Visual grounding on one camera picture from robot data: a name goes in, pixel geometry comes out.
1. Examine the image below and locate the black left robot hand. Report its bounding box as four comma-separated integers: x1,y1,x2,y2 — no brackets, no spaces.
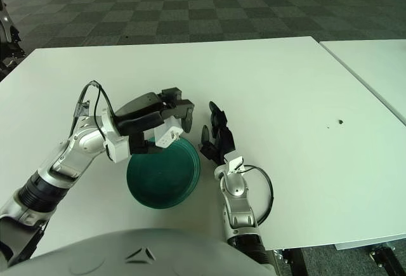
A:
113,88,195,156

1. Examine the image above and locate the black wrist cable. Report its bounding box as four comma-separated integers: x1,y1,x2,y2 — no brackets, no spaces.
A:
75,80,115,126
244,165,275,225

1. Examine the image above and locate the green round plate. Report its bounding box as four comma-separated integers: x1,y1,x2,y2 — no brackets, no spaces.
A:
126,136,202,210

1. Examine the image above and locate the black table base frame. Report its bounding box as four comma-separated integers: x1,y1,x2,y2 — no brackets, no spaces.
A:
272,242,406,276

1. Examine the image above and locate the grey robot torso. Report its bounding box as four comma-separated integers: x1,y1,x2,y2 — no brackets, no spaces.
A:
0,228,274,276

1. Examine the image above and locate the grey and black robot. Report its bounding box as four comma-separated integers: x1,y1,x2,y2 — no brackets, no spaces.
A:
0,0,26,71

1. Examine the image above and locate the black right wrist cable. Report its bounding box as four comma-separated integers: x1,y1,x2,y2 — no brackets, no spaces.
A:
244,165,275,225

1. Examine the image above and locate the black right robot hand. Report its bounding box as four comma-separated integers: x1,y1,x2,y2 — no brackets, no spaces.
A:
198,100,237,166

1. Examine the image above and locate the white wall charger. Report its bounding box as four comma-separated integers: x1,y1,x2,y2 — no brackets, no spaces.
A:
154,116,183,149

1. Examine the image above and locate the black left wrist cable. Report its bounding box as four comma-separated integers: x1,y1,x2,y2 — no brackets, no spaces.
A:
75,80,115,126

